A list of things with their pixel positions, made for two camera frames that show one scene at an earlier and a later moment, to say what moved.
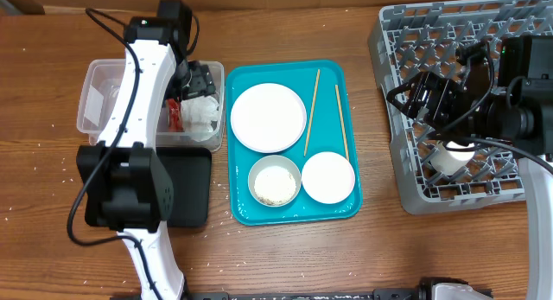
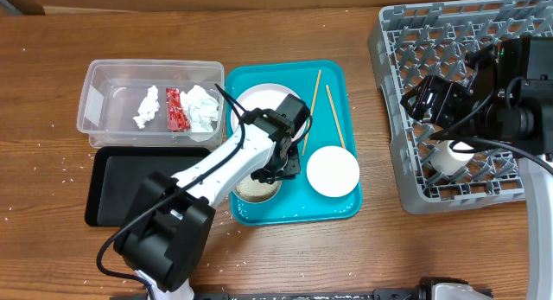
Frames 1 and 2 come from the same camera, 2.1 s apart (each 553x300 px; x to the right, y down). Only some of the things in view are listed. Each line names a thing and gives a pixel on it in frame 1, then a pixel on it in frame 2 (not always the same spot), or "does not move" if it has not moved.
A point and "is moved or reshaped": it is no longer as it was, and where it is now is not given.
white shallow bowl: x=328 y=177 is moved or reshaped
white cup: x=449 y=162 does not move
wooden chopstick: x=342 y=121 is moved or reshaped
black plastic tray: x=138 y=188 does not move
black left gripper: x=203 y=82 -> x=293 y=168
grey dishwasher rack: x=409 y=39 does not move
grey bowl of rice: x=274 y=181 is moved or reshaped
